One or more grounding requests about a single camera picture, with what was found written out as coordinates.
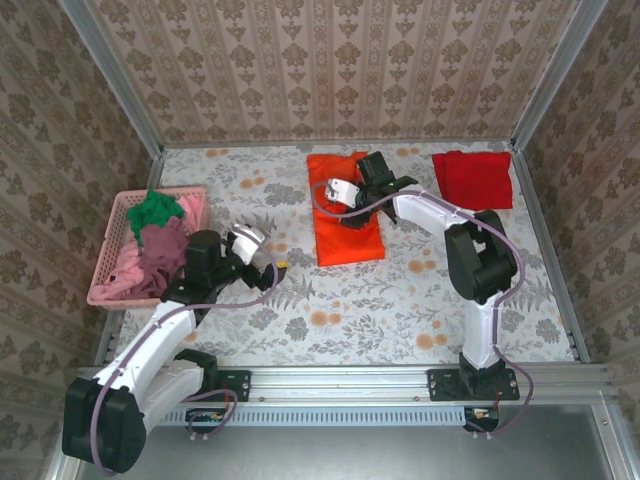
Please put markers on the orange t-shirt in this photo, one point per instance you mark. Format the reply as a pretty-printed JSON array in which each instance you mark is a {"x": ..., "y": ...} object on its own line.
[{"x": 345, "y": 245}]

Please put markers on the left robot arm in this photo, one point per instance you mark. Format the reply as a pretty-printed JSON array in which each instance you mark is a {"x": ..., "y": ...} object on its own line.
[{"x": 150, "y": 360}]

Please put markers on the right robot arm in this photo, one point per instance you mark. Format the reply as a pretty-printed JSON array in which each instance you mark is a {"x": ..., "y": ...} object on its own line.
[{"x": 480, "y": 260}]

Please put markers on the mauve t-shirt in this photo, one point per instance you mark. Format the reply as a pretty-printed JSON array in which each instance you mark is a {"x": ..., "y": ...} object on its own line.
[{"x": 160, "y": 245}]

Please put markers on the green t-shirt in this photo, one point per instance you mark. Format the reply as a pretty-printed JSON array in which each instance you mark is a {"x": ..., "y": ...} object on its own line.
[{"x": 150, "y": 212}]

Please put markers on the pink t-shirt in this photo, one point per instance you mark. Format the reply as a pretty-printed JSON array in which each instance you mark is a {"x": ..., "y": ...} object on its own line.
[{"x": 125, "y": 270}]

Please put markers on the floral printed tablecloth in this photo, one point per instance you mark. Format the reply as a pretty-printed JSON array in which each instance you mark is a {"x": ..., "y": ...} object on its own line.
[{"x": 350, "y": 320}]

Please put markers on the red t-shirt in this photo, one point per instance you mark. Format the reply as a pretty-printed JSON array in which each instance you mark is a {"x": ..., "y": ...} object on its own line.
[{"x": 475, "y": 180}]

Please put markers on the pink perforated plastic basket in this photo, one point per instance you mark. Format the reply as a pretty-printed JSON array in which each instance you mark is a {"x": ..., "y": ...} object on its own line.
[{"x": 120, "y": 200}]

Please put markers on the small black connector board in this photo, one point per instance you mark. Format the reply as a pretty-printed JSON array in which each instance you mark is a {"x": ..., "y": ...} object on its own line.
[
  {"x": 482, "y": 415},
  {"x": 205, "y": 416}
]

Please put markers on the grey sheet metal panel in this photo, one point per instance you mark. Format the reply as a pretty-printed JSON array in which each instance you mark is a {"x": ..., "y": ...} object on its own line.
[{"x": 350, "y": 455}]

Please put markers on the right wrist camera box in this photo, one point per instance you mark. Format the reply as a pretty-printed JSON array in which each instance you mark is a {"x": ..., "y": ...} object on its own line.
[{"x": 342, "y": 190}]

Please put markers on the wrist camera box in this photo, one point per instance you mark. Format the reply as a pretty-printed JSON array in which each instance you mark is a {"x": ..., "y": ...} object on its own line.
[
  {"x": 247, "y": 242},
  {"x": 342, "y": 190}
]

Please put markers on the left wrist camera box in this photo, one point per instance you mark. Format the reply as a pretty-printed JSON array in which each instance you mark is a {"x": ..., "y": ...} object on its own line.
[{"x": 247, "y": 242}]

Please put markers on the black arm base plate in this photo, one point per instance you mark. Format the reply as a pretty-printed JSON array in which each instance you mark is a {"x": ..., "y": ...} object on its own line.
[
  {"x": 442, "y": 385},
  {"x": 235, "y": 385}
]

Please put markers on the aluminium mounting rail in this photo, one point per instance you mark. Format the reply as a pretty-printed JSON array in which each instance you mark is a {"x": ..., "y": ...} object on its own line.
[{"x": 340, "y": 382}]

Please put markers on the aluminium frame post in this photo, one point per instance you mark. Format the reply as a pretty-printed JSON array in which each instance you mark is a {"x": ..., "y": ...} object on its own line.
[
  {"x": 115, "y": 80},
  {"x": 555, "y": 70}
]

